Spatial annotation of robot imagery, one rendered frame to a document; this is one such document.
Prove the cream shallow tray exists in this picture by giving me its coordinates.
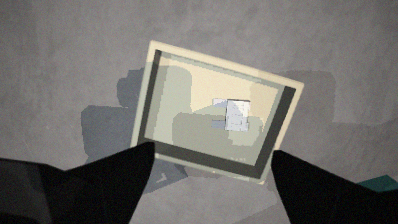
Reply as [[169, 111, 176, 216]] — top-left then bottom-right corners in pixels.
[[130, 41, 304, 185]]

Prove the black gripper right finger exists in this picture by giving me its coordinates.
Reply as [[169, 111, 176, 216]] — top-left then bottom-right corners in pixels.
[[271, 150, 398, 224]]

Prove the teal cube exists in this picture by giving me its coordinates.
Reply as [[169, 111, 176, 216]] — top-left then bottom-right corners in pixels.
[[357, 175, 398, 193]]

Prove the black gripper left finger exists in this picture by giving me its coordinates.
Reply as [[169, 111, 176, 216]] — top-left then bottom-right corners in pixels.
[[0, 142, 155, 224]]

